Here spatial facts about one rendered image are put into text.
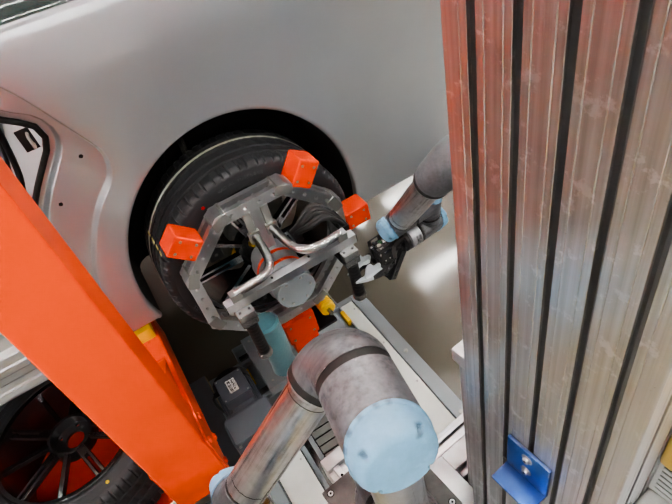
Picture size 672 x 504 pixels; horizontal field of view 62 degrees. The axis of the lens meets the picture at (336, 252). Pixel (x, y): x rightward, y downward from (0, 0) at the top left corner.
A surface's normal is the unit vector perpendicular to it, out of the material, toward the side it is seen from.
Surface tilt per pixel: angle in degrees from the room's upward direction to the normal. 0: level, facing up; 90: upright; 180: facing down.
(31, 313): 90
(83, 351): 90
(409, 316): 0
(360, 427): 28
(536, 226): 90
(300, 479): 0
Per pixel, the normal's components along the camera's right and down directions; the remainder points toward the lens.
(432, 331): -0.20, -0.69
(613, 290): -0.79, 0.54
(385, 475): 0.35, 0.51
